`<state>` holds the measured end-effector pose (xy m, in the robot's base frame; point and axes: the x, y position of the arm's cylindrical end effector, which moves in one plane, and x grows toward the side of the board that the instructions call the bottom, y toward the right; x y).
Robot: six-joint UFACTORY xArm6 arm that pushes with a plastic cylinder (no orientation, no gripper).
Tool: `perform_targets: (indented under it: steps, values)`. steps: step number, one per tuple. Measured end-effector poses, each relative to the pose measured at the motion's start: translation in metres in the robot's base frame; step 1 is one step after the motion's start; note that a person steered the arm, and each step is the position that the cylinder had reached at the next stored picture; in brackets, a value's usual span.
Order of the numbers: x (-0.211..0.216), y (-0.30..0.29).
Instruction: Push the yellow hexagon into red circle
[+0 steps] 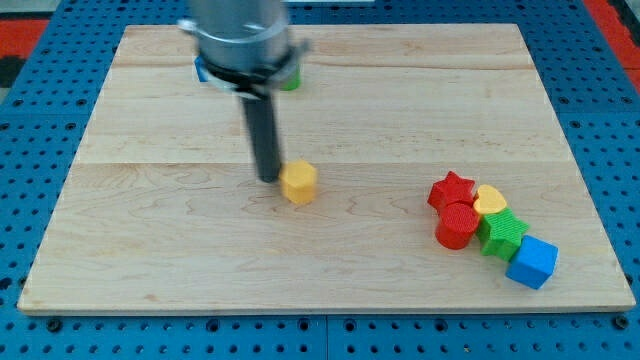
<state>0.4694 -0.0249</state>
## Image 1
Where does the green block behind arm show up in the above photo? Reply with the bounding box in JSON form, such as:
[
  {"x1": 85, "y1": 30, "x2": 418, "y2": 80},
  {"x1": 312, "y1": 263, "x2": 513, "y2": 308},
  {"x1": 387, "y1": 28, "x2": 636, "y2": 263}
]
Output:
[{"x1": 280, "y1": 66, "x2": 301, "y2": 91}]

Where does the red circle block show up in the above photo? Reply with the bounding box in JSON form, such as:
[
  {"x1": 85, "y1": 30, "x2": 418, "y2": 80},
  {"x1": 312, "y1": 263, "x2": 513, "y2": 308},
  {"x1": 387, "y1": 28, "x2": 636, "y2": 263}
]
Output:
[{"x1": 435, "y1": 203, "x2": 480, "y2": 250}]

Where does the blue cube block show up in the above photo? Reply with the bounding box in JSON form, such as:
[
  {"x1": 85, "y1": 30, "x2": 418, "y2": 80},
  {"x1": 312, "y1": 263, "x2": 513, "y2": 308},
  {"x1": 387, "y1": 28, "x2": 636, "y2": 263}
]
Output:
[{"x1": 505, "y1": 235, "x2": 559, "y2": 289}]

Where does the yellow hexagon block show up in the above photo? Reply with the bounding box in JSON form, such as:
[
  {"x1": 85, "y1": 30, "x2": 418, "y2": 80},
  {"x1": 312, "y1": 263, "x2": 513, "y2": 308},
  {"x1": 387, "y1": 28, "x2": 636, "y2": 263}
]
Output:
[{"x1": 279, "y1": 160, "x2": 318, "y2": 205}]

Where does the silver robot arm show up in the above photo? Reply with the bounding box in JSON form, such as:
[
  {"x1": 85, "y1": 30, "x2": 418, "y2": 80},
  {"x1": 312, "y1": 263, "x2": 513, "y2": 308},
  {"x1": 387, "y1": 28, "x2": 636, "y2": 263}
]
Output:
[{"x1": 178, "y1": 0, "x2": 311, "y2": 99}]

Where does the wooden board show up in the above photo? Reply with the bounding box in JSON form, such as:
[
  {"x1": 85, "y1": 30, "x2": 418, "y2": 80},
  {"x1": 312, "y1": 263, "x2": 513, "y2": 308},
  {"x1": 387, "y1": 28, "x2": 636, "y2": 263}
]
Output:
[{"x1": 18, "y1": 24, "x2": 635, "y2": 316}]

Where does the green star block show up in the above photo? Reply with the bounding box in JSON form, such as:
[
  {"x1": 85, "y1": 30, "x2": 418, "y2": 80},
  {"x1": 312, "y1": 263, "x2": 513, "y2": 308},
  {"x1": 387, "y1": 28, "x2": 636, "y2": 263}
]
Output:
[{"x1": 476, "y1": 208, "x2": 529, "y2": 262}]

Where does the blue block behind arm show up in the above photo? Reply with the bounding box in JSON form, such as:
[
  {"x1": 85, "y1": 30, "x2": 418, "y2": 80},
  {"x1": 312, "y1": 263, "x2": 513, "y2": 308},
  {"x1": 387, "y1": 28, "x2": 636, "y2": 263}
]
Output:
[{"x1": 194, "y1": 56, "x2": 208, "y2": 83}]

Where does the black pusher rod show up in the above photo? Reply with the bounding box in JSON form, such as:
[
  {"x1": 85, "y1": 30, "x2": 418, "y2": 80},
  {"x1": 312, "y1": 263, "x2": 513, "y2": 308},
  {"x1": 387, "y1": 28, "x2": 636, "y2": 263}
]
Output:
[{"x1": 241, "y1": 95, "x2": 281, "y2": 183}]

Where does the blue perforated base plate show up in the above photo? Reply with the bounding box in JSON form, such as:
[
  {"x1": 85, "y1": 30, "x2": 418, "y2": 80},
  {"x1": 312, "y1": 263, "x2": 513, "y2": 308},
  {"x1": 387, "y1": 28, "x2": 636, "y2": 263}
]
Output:
[{"x1": 1, "y1": 0, "x2": 639, "y2": 359}]

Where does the yellow heart block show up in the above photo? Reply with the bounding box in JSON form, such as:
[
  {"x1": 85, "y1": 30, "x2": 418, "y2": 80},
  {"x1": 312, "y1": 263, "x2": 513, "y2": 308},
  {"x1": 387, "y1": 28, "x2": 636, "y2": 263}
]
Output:
[{"x1": 473, "y1": 184, "x2": 508, "y2": 215}]

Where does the red star block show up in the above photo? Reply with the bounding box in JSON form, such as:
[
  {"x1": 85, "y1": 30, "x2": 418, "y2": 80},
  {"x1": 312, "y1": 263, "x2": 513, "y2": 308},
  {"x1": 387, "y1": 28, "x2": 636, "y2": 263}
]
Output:
[{"x1": 426, "y1": 171, "x2": 475, "y2": 212}]

